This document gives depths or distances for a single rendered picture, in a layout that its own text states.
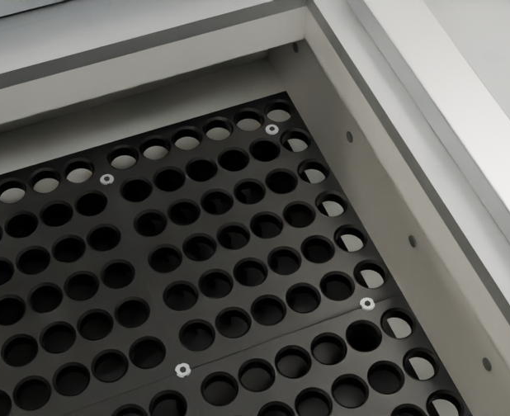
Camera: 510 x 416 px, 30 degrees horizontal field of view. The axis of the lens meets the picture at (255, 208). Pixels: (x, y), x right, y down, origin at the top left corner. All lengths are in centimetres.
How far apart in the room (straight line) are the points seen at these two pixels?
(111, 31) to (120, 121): 12
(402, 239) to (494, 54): 9
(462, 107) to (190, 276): 12
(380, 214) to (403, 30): 10
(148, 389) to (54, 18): 15
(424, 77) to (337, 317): 9
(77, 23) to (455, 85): 15
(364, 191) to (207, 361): 14
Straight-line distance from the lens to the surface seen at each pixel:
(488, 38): 39
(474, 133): 34
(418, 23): 38
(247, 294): 36
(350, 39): 38
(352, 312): 36
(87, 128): 50
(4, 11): 40
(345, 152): 45
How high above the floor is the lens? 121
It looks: 54 degrees down
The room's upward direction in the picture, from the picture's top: 2 degrees clockwise
